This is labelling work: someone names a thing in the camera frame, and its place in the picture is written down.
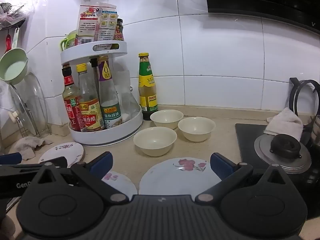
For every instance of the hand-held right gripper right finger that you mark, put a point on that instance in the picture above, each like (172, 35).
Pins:
(221, 165)

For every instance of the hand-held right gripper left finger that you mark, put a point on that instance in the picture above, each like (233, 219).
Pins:
(100, 163)

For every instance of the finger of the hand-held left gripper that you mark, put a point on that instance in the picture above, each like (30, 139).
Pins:
(20, 170)
(10, 158)

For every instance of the cream bowl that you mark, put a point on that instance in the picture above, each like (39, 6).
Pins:
(155, 142)
(196, 128)
(167, 117)

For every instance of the grey rag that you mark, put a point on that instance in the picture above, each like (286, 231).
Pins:
(30, 143)

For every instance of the small floral plate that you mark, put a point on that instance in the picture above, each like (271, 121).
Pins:
(62, 150)
(122, 182)

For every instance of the black cooktop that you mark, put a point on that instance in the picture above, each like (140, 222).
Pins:
(246, 140)

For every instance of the glass pot lid white knob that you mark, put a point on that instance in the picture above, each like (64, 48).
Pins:
(15, 116)

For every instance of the yellow cap vinegar bottle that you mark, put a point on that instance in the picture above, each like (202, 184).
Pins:
(90, 112)

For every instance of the large floral plate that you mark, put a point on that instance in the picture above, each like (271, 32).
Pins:
(170, 177)

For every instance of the purple label clear bottle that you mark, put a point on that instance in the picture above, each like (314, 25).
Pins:
(108, 100)

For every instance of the metal pot lid black knob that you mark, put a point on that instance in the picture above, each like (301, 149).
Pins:
(285, 155)

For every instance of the red label soy sauce bottle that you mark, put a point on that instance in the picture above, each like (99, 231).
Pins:
(71, 100)

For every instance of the white towel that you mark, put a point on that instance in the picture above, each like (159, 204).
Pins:
(283, 122)

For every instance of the thin dark sauce bottle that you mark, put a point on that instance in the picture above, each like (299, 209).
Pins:
(94, 78)

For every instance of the green saucepan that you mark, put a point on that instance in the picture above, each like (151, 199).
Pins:
(12, 70)

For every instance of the yellow-labelled oil bottle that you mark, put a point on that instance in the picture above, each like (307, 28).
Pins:
(147, 85)

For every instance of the green plastic cup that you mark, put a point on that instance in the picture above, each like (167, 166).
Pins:
(68, 41)

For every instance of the dark jar with red label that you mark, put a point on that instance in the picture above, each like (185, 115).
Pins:
(119, 31)

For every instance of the blue and white seasoning packet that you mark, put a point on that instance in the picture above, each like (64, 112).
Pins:
(106, 27)

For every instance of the red and white seasoning packet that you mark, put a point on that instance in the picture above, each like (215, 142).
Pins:
(86, 27)

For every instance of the clear plastic bag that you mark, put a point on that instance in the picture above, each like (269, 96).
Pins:
(12, 12)

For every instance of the black range hood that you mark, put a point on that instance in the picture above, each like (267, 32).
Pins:
(262, 0)

